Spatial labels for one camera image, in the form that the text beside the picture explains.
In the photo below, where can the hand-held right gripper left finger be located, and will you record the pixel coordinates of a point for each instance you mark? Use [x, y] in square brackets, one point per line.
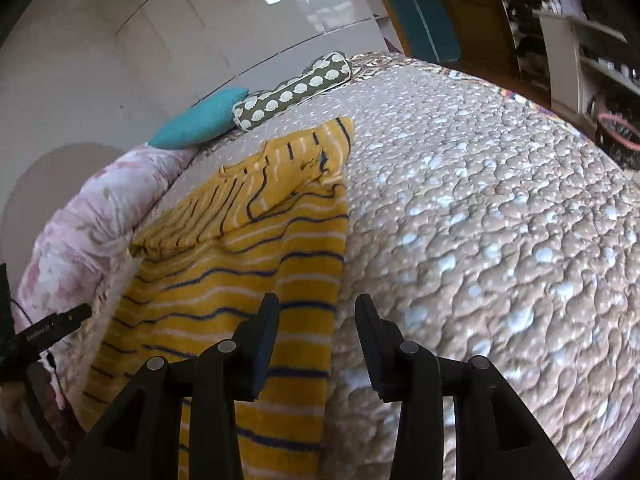
[264, 355]

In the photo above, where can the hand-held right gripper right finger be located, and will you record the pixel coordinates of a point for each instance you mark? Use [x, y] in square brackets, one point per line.
[372, 360]

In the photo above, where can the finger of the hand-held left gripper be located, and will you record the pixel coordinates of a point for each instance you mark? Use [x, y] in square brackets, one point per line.
[55, 325]

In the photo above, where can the yellow striped sweater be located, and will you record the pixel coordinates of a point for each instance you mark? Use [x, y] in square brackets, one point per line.
[225, 270]

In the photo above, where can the pink floral quilt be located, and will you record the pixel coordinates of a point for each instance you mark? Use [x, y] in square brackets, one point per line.
[90, 220]

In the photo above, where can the beige quilted bedspread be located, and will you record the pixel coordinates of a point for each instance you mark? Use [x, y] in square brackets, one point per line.
[475, 235]

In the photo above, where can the teal pillow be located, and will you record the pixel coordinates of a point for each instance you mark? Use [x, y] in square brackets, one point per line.
[200, 120]

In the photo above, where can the green polka-dot pillow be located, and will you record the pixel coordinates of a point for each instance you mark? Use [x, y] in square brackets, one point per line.
[290, 92]

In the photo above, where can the white glossy wardrobe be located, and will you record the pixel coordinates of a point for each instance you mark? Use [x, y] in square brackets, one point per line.
[150, 35]

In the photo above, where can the black basket with pink rim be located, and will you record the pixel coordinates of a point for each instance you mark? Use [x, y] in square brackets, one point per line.
[617, 140]

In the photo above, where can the white shelf unit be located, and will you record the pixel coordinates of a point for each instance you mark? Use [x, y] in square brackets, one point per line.
[565, 60]

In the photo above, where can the teal door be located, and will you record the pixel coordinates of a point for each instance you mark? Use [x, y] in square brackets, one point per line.
[415, 5]

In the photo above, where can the cluttered dark rack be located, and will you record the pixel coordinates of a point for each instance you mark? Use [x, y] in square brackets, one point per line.
[525, 20]

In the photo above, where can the lilac box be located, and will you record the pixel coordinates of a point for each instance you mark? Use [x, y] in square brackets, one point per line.
[570, 2]

